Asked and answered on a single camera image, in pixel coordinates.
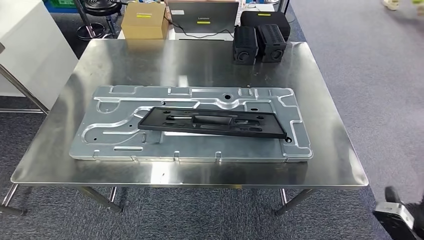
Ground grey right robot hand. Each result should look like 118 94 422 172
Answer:
384 185 424 233

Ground black plastic plate frame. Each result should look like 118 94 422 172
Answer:
137 106 289 140

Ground stainless steel workbench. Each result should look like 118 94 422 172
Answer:
0 38 370 218

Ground person's foot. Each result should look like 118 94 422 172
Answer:
380 0 402 11

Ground black vented box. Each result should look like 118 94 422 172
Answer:
232 25 260 66
255 23 288 64

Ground large stamped metal panel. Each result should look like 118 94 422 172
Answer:
68 84 314 164

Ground grey laptop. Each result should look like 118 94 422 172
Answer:
166 0 240 42

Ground brown cardboard box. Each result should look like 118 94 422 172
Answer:
120 1 170 41

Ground black round stool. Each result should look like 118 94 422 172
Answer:
73 0 123 42

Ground green plastic crate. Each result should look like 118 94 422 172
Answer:
49 0 78 9

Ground stainless steel table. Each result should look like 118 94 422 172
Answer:
0 42 51 116

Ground white cabinet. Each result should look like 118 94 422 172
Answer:
0 0 80 111

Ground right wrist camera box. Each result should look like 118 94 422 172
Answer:
371 201 420 240

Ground black laptop cable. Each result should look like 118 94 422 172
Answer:
163 14 235 40

